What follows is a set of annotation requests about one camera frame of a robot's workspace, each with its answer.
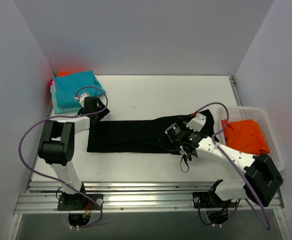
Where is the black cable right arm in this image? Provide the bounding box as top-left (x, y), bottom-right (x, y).
top-left (158, 136), bottom-right (194, 173)

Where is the aluminium rail frame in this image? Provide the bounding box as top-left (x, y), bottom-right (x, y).
top-left (13, 179), bottom-right (285, 215)

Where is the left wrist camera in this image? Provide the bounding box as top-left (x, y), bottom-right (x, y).
top-left (74, 92), bottom-right (90, 104)

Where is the orange t-shirt in basket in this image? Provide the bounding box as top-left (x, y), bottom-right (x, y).
top-left (221, 119), bottom-right (270, 156)

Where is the black t-shirt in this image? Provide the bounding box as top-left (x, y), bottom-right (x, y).
top-left (86, 108), bottom-right (220, 155)

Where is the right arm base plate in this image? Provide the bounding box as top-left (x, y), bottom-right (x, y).
top-left (192, 191), bottom-right (237, 209)

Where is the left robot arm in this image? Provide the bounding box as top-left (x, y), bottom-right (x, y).
top-left (38, 96), bottom-right (110, 210)

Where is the white plastic basket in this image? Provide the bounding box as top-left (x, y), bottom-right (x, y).
top-left (217, 106), bottom-right (285, 171)

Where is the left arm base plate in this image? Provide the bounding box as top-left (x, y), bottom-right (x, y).
top-left (57, 193), bottom-right (104, 211)

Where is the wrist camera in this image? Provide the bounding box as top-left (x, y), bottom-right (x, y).
top-left (74, 92), bottom-right (90, 104)
top-left (186, 113), bottom-right (206, 132)

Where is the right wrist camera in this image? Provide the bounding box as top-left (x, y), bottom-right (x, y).
top-left (186, 113), bottom-right (206, 132)

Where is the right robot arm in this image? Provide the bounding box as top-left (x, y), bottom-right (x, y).
top-left (165, 123), bottom-right (284, 207)

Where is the folded pink t-shirt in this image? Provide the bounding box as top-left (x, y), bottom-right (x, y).
top-left (49, 79), bottom-right (55, 95)

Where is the folded orange t-shirt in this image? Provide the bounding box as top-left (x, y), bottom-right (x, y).
top-left (57, 72), bottom-right (71, 77)

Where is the folded light teal t-shirt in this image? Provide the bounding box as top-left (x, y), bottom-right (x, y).
top-left (52, 95), bottom-right (81, 115)

